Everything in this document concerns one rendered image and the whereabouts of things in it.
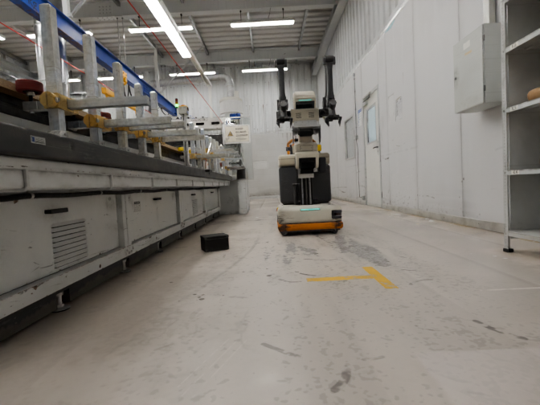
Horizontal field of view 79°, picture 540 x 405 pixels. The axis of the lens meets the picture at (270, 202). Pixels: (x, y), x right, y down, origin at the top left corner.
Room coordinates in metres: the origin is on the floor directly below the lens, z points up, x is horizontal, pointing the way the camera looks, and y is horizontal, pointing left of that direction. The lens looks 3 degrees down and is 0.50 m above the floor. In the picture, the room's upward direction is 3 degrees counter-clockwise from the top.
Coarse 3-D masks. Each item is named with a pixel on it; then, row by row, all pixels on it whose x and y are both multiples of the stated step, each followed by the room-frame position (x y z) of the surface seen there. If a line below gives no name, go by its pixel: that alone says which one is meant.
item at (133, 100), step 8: (120, 96) 1.16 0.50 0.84; (128, 96) 1.16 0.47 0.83; (136, 96) 1.16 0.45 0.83; (144, 96) 1.16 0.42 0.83; (24, 104) 1.16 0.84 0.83; (32, 104) 1.16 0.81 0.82; (40, 104) 1.16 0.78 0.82; (72, 104) 1.16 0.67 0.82; (80, 104) 1.16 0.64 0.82; (88, 104) 1.16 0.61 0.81; (96, 104) 1.16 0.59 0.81; (104, 104) 1.16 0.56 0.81; (112, 104) 1.16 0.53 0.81; (120, 104) 1.16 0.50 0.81; (128, 104) 1.16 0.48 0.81; (136, 104) 1.17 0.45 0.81; (144, 104) 1.17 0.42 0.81; (32, 112) 1.17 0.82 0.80
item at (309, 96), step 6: (294, 96) 3.15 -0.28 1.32; (300, 96) 3.13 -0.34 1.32; (306, 96) 3.12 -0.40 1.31; (312, 96) 3.12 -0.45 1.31; (294, 102) 3.14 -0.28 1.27; (300, 102) 3.14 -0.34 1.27; (306, 102) 3.15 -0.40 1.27; (312, 102) 3.15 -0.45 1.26; (294, 108) 3.19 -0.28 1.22; (300, 108) 3.19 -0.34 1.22
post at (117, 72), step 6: (114, 66) 1.62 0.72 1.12; (120, 66) 1.63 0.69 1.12; (114, 72) 1.62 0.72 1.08; (120, 72) 1.62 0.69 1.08; (114, 78) 1.62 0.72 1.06; (120, 78) 1.62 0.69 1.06; (114, 84) 1.62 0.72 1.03; (120, 84) 1.62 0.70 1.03; (114, 90) 1.62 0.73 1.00; (120, 90) 1.62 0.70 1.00; (120, 108) 1.62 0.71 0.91; (120, 114) 1.62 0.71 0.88; (120, 132) 1.62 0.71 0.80; (126, 132) 1.64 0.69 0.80; (120, 138) 1.62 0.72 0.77; (126, 138) 1.64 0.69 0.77; (120, 144) 1.62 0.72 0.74; (126, 144) 1.63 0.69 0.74
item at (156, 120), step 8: (104, 120) 1.41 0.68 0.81; (112, 120) 1.41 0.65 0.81; (120, 120) 1.41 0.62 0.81; (128, 120) 1.41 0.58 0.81; (136, 120) 1.41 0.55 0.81; (144, 120) 1.41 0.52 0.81; (152, 120) 1.41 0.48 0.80; (160, 120) 1.41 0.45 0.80; (168, 120) 1.41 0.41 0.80; (72, 128) 1.41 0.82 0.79; (80, 128) 1.42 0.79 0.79; (88, 128) 1.43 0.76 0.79
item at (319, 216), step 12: (312, 204) 3.31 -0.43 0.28; (324, 204) 3.26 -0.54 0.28; (336, 204) 3.17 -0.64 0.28; (288, 216) 3.12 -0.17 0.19; (300, 216) 3.12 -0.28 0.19; (312, 216) 3.12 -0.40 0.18; (324, 216) 3.12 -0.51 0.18; (336, 216) 3.12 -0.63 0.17; (288, 228) 3.11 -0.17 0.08; (300, 228) 3.11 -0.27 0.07; (312, 228) 3.11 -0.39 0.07; (324, 228) 3.12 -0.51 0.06; (336, 228) 3.14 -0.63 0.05
